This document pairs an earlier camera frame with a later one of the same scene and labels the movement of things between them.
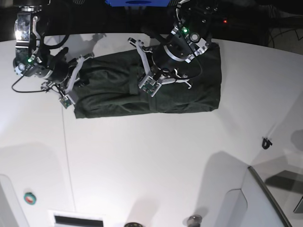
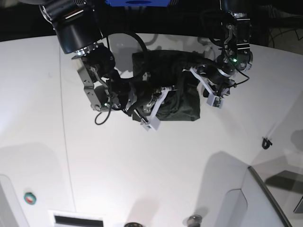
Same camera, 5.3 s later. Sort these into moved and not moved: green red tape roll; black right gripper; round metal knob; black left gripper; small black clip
Moved: black left gripper; black right gripper
Not moved: small black clip; green red tape roll; round metal knob
